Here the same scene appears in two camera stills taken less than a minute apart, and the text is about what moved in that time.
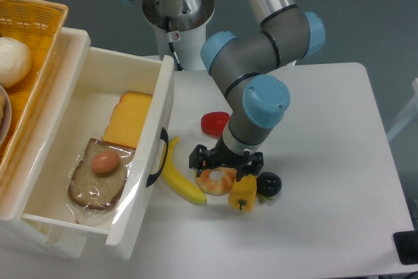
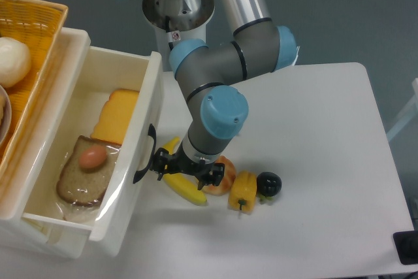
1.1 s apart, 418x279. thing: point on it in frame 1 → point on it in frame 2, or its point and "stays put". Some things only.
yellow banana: [177, 181] stays put
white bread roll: [15, 61] stays put
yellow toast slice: [127, 119] → [114, 115]
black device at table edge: [406, 243] stays put
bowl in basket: [5, 127] stays put
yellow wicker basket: [38, 22] stays put
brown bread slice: [92, 189] → [78, 184]
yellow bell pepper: [242, 193] stays put
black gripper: [249, 163] → [208, 174]
